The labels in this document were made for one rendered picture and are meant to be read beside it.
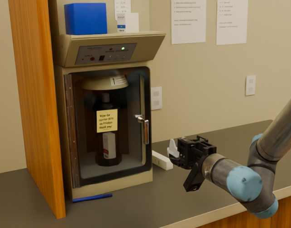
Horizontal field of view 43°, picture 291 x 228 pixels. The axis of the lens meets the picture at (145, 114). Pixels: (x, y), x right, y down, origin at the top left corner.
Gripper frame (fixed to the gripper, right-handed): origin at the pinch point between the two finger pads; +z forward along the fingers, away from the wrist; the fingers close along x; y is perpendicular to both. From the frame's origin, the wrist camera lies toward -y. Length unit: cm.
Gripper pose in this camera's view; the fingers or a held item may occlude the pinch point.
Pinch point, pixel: (172, 151)
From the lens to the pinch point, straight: 118.5
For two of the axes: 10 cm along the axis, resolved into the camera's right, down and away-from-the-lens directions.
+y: -0.2, -9.7, -2.5
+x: -8.8, 1.3, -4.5
